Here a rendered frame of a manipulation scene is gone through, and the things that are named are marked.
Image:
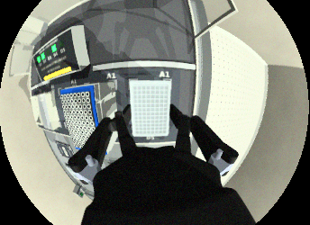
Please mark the white ready key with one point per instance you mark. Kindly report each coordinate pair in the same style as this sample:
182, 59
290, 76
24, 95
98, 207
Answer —
78, 190

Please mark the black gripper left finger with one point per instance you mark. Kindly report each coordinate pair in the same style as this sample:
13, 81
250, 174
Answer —
87, 162

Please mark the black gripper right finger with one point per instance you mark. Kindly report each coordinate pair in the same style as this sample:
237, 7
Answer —
214, 150

